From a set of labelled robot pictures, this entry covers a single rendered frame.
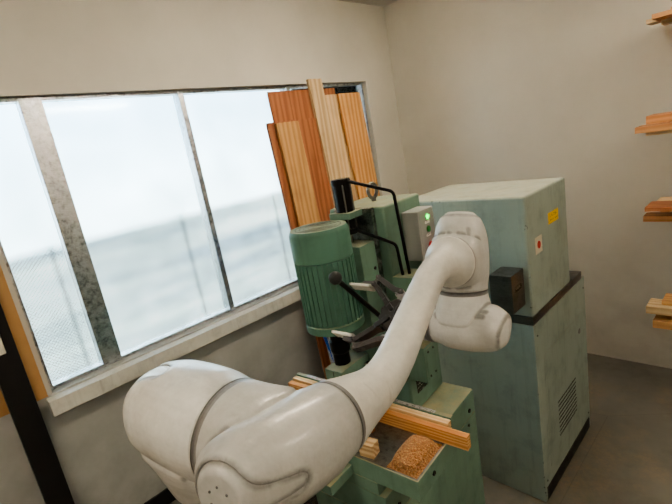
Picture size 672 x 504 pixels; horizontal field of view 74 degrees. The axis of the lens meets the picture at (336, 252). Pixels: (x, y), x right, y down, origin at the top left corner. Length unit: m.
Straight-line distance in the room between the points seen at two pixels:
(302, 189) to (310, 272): 1.64
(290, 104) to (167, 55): 0.78
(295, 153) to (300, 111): 0.31
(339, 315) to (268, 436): 0.81
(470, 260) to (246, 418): 0.53
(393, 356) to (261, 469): 0.29
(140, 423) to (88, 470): 2.03
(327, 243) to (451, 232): 0.41
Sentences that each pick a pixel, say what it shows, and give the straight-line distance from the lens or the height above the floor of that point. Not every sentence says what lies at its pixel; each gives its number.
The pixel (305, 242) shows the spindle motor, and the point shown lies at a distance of 1.20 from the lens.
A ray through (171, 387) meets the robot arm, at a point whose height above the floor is 1.47.
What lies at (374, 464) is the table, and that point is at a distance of 1.29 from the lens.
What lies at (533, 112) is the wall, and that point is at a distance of 3.35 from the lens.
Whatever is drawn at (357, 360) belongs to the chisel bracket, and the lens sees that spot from 1.42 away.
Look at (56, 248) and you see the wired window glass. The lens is 2.43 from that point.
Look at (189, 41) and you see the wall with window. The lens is 2.75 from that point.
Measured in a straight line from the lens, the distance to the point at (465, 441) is 1.29.
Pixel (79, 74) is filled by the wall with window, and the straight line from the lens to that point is 2.48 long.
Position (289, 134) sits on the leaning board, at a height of 1.83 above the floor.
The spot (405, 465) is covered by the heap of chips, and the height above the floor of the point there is 0.92.
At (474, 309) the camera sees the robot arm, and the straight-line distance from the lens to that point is 0.93.
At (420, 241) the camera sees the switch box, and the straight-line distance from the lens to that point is 1.41.
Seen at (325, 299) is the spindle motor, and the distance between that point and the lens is 1.24.
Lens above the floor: 1.72
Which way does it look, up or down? 13 degrees down
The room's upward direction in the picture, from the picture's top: 10 degrees counter-clockwise
